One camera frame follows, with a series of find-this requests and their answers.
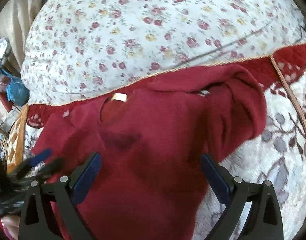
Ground person's left hand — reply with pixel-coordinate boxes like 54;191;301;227
1;215;20;240

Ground white floral duvet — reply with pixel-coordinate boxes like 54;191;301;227
21;0;306;105

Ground orange checkered plush blanket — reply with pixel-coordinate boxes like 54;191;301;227
6;105;29;174

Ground clear plastic bag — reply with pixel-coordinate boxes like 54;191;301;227
0;37;12;68

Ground plush floral red-bordered blanket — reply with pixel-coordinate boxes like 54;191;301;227
25;42;306;240

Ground beige curtain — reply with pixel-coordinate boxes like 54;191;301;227
0;0;42;71

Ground blue plastic bag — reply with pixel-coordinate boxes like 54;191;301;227
0;70;30;106

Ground dark red sweatshirt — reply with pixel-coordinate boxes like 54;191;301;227
29;64;266;239

